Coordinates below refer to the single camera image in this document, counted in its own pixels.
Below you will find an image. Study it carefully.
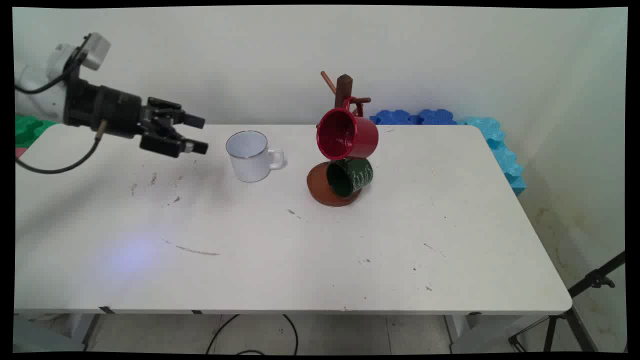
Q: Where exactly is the black floor cable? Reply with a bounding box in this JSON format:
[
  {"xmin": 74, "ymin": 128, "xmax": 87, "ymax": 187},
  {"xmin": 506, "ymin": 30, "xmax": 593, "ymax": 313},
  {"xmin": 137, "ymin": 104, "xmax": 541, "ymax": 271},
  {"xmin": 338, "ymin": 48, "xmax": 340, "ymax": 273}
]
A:
[{"xmin": 205, "ymin": 314, "xmax": 300, "ymax": 356}]

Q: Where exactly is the white enamel mug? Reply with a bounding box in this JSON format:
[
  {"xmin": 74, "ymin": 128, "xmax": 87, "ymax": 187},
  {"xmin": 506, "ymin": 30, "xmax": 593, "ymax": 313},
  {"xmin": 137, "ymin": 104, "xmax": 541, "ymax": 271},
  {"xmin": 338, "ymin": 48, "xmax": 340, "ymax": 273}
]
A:
[{"xmin": 225, "ymin": 130, "xmax": 286, "ymax": 183}]

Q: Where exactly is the black tripod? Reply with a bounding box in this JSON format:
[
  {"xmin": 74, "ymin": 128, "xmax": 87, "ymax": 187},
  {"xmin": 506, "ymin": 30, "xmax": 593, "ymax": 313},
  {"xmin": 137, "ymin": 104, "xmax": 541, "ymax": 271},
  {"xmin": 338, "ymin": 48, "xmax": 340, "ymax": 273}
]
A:
[{"xmin": 508, "ymin": 250, "xmax": 627, "ymax": 353}]

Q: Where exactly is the brown wooden mug tree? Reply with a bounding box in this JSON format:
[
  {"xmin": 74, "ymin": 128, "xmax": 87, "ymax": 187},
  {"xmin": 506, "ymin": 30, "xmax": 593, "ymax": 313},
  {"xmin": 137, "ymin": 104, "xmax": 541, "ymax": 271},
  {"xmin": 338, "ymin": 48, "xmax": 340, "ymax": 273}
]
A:
[{"xmin": 306, "ymin": 71, "xmax": 373, "ymax": 208}]

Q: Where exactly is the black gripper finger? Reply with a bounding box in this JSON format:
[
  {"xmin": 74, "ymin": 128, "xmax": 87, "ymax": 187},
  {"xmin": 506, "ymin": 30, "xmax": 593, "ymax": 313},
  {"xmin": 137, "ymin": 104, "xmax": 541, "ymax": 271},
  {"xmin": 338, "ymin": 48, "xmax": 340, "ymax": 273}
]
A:
[
  {"xmin": 139, "ymin": 132, "xmax": 210, "ymax": 159},
  {"xmin": 172, "ymin": 112, "xmax": 206, "ymax": 130}
]

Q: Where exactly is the dark green mug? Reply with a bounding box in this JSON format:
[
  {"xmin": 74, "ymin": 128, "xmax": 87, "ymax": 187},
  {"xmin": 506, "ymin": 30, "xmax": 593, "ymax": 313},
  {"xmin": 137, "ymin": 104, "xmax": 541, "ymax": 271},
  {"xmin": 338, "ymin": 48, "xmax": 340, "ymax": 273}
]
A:
[{"xmin": 326, "ymin": 156, "xmax": 374, "ymax": 198}]

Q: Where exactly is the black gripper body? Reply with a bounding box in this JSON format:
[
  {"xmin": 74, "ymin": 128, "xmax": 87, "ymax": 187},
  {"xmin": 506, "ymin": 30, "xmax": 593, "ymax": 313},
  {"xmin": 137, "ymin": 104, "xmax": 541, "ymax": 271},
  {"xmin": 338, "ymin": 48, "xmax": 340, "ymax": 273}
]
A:
[{"xmin": 63, "ymin": 75, "xmax": 184, "ymax": 146}]

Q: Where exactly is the light blue foam tile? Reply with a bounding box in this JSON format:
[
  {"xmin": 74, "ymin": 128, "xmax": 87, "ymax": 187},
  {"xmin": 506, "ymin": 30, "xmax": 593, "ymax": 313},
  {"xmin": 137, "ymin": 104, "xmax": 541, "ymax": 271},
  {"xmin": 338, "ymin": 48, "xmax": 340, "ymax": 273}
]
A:
[{"xmin": 456, "ymin": 116, "xmax": 527, "ymax": 197}]

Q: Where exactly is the green foam tile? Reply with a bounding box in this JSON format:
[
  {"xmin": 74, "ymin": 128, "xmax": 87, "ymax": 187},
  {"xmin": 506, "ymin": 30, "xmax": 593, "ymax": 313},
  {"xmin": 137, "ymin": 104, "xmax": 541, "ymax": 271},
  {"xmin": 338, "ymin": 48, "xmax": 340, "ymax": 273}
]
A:
[{"xmin": 14, "ymin": 114, "xmax": 59, "ymax": 149}]

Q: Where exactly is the white ribbed camera mount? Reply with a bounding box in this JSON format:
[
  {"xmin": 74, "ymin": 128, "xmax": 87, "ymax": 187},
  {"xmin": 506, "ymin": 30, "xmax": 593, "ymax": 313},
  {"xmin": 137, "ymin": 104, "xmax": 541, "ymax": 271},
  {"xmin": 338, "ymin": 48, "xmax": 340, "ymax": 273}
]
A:
[{"xmin": 47, "ymin": 42, "xmax": 83, "ymax": 76}]

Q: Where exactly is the red mug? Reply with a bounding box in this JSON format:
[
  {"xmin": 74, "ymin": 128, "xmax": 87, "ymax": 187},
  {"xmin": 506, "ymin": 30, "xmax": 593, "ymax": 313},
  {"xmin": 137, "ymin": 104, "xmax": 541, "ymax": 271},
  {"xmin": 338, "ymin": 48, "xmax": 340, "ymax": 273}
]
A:
[{"xmin": 316, "ymin": 96, "xmax": 379, "ymax": 162}]

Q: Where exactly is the dark blue foam tile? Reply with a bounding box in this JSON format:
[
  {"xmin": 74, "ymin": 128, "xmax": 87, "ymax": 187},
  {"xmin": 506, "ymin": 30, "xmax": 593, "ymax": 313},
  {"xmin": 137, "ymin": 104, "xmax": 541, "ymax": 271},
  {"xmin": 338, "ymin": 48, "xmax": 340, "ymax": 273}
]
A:
[
  {"xmin": 370, "ymin": 110, "xmax": 419, "ymax": 126},
  {"xmin": 417, "ymin": 108, "xmax": 457, "ymax": 126}
]

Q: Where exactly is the white table leg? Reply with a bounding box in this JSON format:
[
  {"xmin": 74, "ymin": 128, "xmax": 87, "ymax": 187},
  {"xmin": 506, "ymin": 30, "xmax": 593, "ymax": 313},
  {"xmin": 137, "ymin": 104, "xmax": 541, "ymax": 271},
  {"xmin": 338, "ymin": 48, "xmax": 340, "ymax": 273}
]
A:
[
  {"xmin": 70, "ymin": 314, "xmax": 102, "ymax": 351},
  {"xmin": 444, "ymin": 314, "xmax": 483, "ymax": 353}
]

